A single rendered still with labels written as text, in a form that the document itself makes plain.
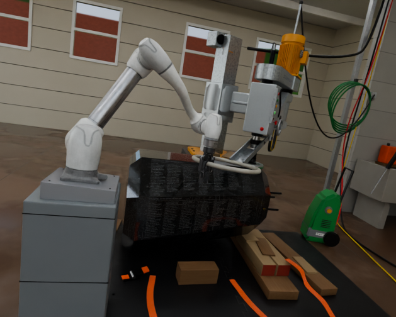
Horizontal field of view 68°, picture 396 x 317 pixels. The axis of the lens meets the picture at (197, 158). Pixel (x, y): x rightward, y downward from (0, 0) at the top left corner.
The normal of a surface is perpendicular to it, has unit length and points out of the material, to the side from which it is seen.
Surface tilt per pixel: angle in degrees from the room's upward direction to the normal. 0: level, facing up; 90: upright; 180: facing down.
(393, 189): 90
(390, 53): 90
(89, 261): 90
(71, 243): 90
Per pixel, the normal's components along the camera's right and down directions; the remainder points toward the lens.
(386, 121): 0.19, 0.22
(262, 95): -0.46, 0.11
